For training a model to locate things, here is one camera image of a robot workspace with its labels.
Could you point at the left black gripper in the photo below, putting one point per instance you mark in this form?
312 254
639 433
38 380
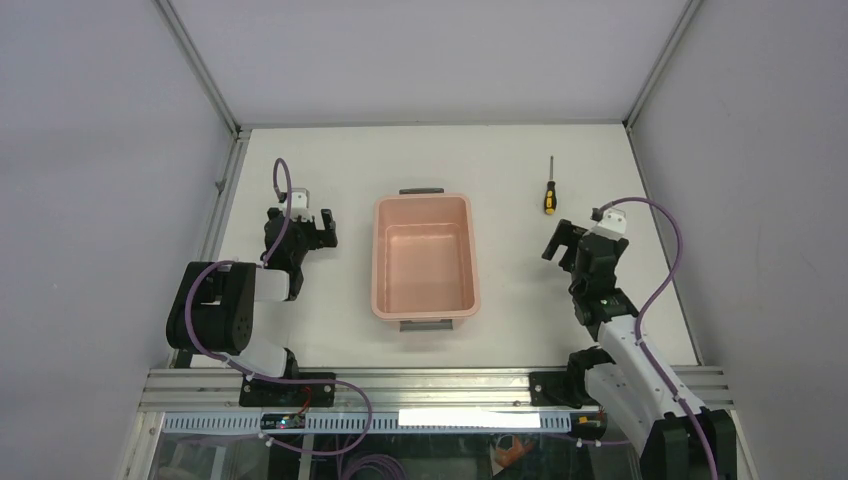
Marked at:
319 238

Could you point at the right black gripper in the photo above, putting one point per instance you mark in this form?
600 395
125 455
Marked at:
565 234

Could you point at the yellow black screwdriver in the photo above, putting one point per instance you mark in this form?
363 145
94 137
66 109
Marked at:
550 198

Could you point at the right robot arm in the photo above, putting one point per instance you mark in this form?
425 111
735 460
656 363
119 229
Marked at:
676 435

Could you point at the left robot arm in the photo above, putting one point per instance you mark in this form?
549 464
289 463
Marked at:
213 310

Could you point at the pink plastic bin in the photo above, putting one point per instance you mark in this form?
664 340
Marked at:
424 264

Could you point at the orange object below table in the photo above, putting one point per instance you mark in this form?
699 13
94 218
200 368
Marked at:
508 449

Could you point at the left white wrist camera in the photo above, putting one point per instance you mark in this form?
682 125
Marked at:
299 199

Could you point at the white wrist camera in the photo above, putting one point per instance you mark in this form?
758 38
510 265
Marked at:
299 199
610 223

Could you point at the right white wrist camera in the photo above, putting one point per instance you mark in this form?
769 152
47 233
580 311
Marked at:
610 223

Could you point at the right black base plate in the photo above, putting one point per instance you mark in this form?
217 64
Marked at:
555 388

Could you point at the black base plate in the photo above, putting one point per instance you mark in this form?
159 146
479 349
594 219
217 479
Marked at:
315 393
555 388

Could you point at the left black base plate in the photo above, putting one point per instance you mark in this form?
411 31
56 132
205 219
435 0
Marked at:
315 393

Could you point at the white slotted cable duct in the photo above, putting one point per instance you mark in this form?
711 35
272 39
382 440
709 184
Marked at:
404 421

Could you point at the aluminium mounting rail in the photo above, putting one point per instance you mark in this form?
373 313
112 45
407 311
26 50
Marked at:
219 389

